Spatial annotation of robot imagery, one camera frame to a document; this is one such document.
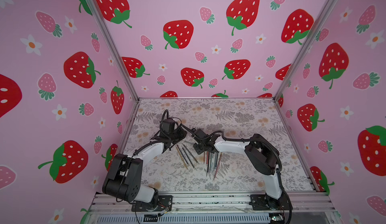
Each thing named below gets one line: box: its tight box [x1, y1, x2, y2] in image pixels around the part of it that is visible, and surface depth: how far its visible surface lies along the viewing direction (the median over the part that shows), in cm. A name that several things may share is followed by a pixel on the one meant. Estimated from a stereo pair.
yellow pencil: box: [174, 144, 189, 170], surface depth 92 cm
